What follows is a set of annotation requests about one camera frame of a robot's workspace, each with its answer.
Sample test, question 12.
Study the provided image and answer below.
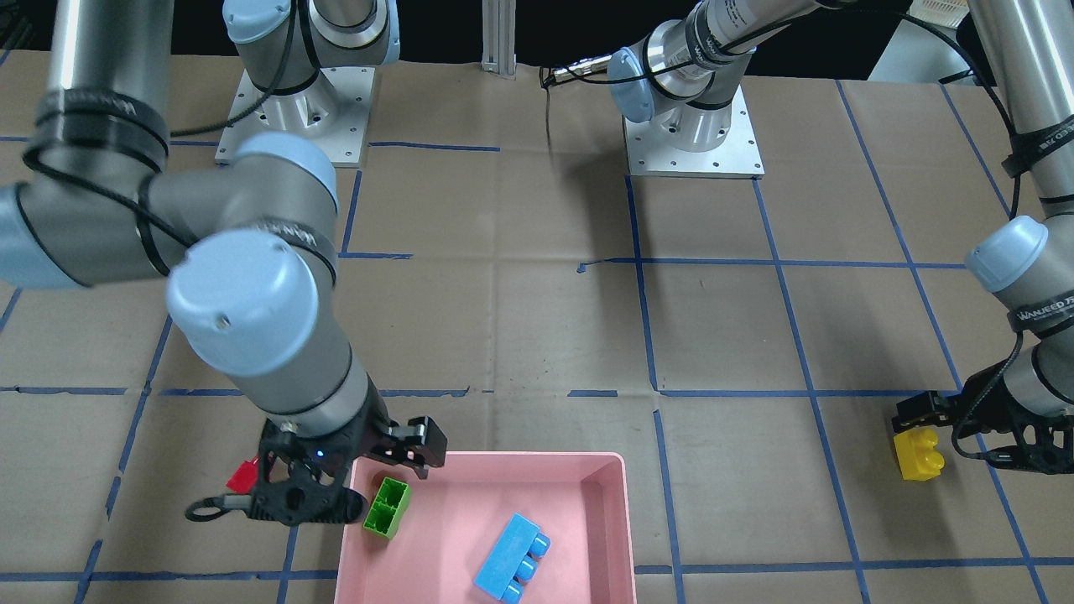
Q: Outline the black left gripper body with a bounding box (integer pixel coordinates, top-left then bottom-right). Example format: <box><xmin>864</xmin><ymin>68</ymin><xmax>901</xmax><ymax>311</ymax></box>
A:
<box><xmin>950</xmin><ymin>362</ymin><xmax>1073</xmax><ymax>475</ymax></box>

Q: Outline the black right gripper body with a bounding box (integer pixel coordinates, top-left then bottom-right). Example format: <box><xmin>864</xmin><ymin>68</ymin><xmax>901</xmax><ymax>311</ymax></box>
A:
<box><xmin>250</xmin><ymin>403</ymin><xmax>391</xmax><ymax>527</ymax></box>

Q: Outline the green toy block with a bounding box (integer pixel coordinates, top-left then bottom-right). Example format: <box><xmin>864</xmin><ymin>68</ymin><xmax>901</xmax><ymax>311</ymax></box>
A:
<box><xmin>362</xmin><ymin>476</ymin><xmax>413</xmax><ymax>540</ymax></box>

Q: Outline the blue toy block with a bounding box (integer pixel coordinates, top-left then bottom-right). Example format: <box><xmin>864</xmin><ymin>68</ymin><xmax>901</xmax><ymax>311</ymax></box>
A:
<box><xmin>473</xmin><ymin>513</ymin><xmax>551</xmax><ymax>603</ymax></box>

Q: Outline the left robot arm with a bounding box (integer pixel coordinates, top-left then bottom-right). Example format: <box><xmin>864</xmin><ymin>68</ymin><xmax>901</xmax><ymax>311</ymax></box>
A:
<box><xmin>609</xmin><ymin>1</ymin><xmax>1071</xmax><ymax>478</ymax></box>

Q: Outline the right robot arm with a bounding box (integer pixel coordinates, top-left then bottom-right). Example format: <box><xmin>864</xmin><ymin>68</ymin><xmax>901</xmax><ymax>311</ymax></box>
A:
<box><xmin>3</xmin><ymin>1</ymin><xmax>446</xmax><ymax>524</ymax></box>

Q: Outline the pink plastic box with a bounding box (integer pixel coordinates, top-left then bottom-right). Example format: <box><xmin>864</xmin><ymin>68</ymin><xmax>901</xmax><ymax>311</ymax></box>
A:
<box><xmin>334</xmin><ymin>451</ymin><xmax>637</xmax><ymax>603</ymax></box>

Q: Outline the yellow toy block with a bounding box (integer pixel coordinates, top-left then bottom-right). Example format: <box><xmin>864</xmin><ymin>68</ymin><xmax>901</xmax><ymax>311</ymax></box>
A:
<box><xmin>892</xmin><ymin>427</ymin><xmax>945</xmax><ymax>481</ymax></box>

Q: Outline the red toy block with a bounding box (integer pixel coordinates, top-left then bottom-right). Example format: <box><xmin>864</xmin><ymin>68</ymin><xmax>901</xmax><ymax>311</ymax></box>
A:
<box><xmin>226</xmin><ymin>456</ymin><xmax>258</xmax><ymax>497</ymax></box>

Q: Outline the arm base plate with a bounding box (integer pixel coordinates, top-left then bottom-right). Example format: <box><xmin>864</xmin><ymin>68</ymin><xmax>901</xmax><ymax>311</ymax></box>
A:
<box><xmin>623</xmin><ymin>87</ymin><xmax>766</xmax><ymax>179</ymax></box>
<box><xmin>215</xmin><ymin>66</ymin><xmax>377</xmax><ymax>169</ymax></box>

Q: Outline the aluminium frame post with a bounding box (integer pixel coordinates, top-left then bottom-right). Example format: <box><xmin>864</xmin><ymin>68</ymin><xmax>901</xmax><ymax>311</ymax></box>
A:
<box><xmin>480</xmin><ymin>0</ymin><xmax>517</xmax><ymax>80</ymax></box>

